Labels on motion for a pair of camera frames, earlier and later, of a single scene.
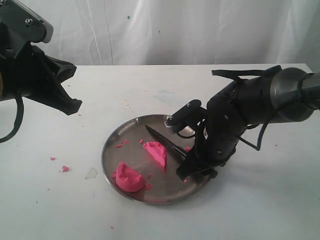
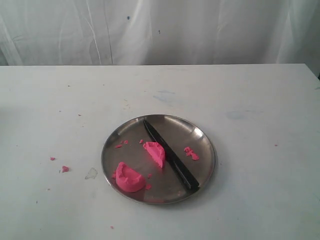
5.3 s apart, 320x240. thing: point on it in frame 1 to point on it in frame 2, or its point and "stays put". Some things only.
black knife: (165, 141) to (173, 159)
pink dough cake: (127, 180) stays put
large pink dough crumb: (65, 169) stays put
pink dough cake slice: (158, 150) stays put
